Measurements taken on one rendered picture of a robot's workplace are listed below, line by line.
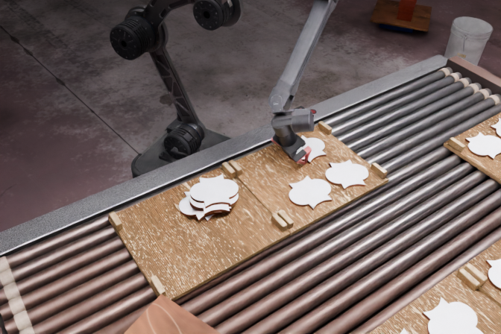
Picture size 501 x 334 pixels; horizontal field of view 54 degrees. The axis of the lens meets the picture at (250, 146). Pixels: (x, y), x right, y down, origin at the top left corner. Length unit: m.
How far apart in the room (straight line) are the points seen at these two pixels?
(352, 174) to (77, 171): 1.91
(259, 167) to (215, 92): 2.06
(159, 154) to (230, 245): 1.40
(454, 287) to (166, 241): 0.79
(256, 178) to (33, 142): 2.09
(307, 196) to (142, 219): 0.51
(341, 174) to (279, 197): 0.23
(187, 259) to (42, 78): 2.85
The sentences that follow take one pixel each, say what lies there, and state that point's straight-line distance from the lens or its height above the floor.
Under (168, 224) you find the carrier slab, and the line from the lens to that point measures 1.47.
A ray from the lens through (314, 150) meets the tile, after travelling 1.71.
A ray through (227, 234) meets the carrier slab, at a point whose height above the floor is 0.94.
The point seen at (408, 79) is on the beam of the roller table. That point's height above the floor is 0.91.
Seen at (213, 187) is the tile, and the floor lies 0.99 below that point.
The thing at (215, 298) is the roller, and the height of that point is 0.91.
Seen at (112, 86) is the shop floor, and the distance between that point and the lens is 3.81.
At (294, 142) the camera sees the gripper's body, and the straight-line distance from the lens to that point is 1.59.
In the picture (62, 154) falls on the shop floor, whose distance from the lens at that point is 3.27.
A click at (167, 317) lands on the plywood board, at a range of 1.18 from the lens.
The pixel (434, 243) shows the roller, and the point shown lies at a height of 0.91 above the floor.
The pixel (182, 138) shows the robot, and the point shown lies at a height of 0.41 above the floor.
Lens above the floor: 2.04
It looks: 40 degrees down
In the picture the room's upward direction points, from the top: 2 degrees clockwise
